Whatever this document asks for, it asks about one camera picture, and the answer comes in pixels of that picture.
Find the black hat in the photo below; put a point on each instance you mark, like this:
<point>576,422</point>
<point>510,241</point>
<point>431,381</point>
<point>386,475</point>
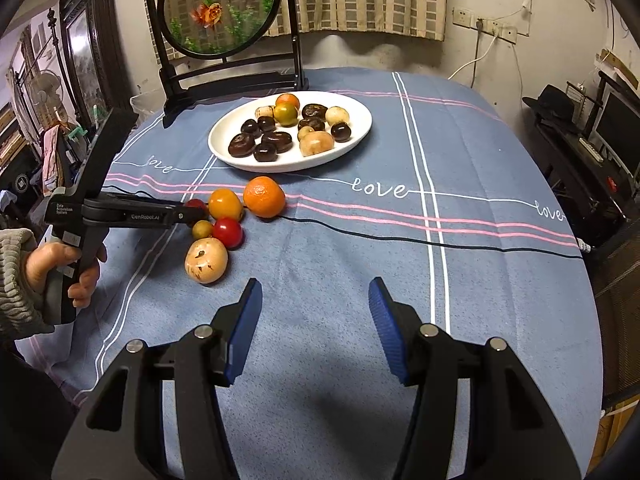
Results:
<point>552,102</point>

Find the small olive-yellow jujube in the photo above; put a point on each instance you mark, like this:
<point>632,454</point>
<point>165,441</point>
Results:
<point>202,230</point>

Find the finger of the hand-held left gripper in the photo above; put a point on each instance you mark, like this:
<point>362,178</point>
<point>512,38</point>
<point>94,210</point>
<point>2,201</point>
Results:
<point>187,215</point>

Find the person's left forearm grey sleeve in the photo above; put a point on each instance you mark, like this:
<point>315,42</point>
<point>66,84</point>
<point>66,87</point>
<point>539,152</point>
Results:
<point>17,275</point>

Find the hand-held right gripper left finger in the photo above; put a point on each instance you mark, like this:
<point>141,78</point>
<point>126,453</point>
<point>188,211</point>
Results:
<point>245,330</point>

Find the electric fan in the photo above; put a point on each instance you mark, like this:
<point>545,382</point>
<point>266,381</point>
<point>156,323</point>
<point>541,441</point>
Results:
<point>45,90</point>

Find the computer monitor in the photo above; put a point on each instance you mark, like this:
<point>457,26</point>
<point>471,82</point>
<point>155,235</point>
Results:
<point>617,130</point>

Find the cardboard box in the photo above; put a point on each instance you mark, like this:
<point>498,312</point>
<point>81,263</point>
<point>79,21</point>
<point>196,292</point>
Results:
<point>617,425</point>

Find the white wall socket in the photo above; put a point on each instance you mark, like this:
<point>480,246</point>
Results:
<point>462,16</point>
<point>505,33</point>

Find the small red tomato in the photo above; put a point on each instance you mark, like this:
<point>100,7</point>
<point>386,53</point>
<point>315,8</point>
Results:
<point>196,204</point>

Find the pile of dark plums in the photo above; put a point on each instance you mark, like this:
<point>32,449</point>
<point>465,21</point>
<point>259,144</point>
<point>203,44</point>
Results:
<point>242,144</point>

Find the pink cloth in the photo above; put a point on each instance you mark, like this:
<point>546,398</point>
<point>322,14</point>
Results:
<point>50,152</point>

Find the spotted tan pear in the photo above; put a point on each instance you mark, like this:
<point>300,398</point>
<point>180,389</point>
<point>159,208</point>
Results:
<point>206,260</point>

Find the round goldfish screen black stand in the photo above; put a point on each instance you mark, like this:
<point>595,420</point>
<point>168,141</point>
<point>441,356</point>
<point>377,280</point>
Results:
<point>220,10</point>

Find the orange mandarin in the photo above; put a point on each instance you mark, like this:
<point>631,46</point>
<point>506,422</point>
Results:
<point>264,196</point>

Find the black desk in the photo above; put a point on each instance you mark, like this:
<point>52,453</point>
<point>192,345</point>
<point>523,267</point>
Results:
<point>565,170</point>

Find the dark wooden framed picture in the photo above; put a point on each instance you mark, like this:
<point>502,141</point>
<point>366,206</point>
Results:
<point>85,45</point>

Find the orange tomato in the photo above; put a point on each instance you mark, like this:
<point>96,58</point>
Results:
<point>289,100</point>

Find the smooth tan pear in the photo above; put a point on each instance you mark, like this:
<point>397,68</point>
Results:
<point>316,143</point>

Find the person's left hand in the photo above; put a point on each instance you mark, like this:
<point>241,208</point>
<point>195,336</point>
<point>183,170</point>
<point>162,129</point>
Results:
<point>52,257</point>

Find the blue striped tablecloth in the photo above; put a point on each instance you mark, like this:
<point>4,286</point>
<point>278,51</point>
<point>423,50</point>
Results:
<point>350,280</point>

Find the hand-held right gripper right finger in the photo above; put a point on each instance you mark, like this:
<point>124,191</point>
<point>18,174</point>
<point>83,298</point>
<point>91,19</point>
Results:
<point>387,330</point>

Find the green-yellow tomato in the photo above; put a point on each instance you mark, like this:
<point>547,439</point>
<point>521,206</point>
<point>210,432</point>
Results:
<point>285,114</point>

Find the white oval plate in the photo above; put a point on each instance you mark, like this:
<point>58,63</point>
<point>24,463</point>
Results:
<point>222,135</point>

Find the yellow-orange tomato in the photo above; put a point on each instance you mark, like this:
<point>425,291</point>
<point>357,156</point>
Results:
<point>225,204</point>

